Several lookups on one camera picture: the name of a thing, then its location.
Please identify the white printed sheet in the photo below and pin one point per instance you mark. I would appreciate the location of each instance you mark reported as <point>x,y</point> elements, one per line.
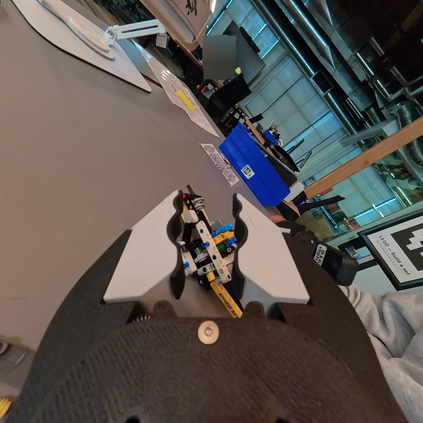
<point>175,86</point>

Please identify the framed marker sign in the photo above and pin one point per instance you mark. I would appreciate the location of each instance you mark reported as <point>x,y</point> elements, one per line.
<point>396,251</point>

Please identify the yellow black lego model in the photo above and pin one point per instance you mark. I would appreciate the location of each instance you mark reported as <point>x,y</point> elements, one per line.
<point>206,238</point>

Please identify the blue storage bin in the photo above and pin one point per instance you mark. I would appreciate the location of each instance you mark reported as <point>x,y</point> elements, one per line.
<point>261,185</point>

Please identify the person's right forearm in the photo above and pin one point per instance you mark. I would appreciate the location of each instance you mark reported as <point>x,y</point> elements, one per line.
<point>396,330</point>

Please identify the silver ventilation ducts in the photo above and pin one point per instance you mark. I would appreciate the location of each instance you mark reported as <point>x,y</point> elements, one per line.
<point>406,115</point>

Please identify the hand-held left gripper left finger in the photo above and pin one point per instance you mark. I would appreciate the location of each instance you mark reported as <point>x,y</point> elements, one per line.
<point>142,261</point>

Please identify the black office chair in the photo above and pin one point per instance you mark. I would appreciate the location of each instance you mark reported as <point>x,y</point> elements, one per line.
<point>231,92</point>

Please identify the white stand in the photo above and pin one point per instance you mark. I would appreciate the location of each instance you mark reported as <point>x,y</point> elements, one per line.
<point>99,59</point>

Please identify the yellow black lego piece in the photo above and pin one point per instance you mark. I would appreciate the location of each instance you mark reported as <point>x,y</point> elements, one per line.
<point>227,162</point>

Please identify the wooden beam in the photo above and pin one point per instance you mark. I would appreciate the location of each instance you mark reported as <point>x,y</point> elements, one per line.
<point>363,161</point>

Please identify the patterned sticker sheet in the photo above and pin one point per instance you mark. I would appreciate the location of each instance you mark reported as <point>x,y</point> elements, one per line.
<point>219,165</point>

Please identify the black monitor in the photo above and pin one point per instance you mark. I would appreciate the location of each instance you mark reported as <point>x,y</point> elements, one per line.
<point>251,56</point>

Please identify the small toy figure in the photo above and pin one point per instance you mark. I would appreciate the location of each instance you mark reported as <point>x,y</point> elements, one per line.
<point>276,135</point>

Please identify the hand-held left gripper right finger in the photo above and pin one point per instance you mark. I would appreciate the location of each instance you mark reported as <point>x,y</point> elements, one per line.
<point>272,264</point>

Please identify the white tilted board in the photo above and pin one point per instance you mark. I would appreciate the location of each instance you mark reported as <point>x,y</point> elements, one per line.
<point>178,19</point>

